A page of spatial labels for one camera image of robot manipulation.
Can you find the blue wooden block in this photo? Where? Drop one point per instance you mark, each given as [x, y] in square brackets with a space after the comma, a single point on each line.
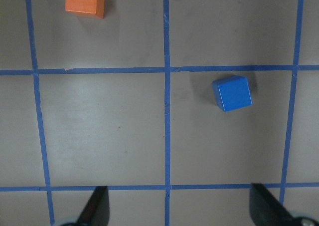
[232, 93]

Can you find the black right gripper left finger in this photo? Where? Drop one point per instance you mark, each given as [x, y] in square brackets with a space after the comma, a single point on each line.
[97, 210]

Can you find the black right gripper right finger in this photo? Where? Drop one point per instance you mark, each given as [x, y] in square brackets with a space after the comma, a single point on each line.
[266, 210]

